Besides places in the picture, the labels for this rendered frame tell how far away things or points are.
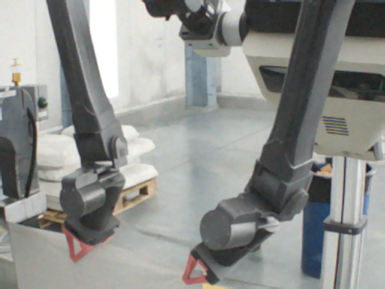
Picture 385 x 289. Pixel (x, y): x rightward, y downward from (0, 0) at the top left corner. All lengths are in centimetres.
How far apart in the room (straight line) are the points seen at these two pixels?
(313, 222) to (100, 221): 227
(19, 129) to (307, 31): 81
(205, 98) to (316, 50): 912
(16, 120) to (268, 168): 69
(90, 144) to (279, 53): 46
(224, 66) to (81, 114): 891
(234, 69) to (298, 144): 900
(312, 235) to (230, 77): 682
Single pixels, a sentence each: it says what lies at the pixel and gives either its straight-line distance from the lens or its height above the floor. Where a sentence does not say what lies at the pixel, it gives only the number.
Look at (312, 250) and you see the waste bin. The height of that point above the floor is 17.
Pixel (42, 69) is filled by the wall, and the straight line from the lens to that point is 695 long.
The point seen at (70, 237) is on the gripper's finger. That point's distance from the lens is 104.
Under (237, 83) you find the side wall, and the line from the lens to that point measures 972.
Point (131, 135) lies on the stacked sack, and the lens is 468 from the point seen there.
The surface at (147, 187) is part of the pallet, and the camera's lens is 478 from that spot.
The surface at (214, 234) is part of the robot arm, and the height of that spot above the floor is 116.
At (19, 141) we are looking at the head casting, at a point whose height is 121.
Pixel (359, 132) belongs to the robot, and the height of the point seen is 121.
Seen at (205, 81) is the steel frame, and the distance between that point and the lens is 972.
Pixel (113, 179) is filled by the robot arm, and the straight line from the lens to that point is 95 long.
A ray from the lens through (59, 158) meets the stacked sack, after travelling 390.
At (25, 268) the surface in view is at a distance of 123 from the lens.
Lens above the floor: 144
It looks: 15 degrees down
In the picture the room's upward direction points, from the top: 2 degrees counter-clockwise
